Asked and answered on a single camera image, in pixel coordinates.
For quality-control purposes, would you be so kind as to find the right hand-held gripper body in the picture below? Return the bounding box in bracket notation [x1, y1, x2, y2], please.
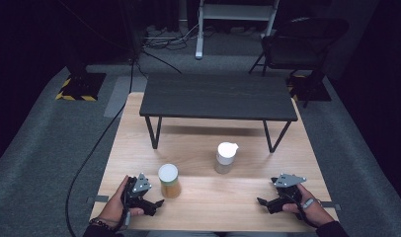
[270, 173, 307, 205]

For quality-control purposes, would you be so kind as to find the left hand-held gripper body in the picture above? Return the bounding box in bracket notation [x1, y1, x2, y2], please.
[121, 172, 153, 209]

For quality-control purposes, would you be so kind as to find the orange jar with white lid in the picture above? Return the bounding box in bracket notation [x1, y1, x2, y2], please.
[157, 163, 183, 199]

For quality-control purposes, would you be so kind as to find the clear jar with white lid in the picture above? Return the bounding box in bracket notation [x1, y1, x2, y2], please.
[213, 141, 240, 175]

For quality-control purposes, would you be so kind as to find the black raised shelf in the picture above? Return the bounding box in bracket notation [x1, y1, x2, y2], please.
[138, 72, 299, 154]

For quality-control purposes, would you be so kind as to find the person's left hand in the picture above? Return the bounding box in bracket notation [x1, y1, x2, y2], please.
[97, 175, 145, 228]

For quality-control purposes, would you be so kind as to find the person's right hand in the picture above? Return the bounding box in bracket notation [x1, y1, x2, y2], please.
[282, 183, 335, 228]

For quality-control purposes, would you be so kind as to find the grey tape strip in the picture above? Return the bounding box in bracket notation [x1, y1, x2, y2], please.
[86, 195, 110, 203]
[320, 200, 342, 211]

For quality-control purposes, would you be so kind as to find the grey floor mat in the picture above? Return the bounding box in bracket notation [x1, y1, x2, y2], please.
[103, 75, 149, 119]

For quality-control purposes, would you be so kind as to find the black folding chair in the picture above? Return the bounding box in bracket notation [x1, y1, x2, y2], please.
[248, 16, 351, 79]

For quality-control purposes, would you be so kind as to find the white metal stand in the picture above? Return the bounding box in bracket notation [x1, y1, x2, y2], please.
[195, 0, 281, 60]

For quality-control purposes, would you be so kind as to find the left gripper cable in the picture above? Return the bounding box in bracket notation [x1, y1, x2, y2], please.
[113, 184, 132, 232]

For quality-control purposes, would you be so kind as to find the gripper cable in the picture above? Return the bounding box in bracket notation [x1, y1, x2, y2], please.
[280, 192, 322, 229]
[113, 184, 132, 232]

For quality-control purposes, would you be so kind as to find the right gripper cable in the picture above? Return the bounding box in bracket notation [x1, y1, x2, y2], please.
[280, 192, 322, 229]

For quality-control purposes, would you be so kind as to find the black bead bracelet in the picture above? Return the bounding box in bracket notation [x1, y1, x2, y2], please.
[88, 216, 111, 231]

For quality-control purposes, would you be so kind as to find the long black floor cable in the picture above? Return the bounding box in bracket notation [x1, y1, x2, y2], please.
[64, 57, 137, 237]

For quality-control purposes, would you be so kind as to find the bundle of floor cables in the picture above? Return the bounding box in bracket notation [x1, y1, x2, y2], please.
[141, 23, 203, 75]

